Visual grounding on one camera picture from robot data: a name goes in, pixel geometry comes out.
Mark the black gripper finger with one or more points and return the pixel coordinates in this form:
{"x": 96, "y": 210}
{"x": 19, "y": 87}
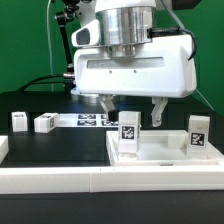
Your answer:
{"x": 106, "y": 102}
{"x": 159, "y": 106}

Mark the white square table top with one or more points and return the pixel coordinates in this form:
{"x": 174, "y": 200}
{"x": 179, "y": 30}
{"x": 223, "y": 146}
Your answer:
{"x": 160, "y": 148}

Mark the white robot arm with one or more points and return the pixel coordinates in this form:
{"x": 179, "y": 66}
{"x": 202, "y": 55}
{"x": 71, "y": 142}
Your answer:
{"x": 121, "y": 51}

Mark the white sheet with tags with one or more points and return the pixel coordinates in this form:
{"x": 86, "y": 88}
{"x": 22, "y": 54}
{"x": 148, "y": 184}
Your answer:
{"x": 98, "y": 120}

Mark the white front fence bar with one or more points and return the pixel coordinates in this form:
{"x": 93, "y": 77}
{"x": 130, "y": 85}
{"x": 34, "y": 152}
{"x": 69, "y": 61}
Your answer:
{"x": 110, "y": 179}

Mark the white fence bar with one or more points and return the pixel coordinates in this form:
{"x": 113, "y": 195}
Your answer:
{"x": 110, "y": 179}
{"x": 4, "y": 148}

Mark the white left fence bar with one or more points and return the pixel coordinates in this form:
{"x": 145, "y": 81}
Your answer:
{"x": 4, "y": 148}

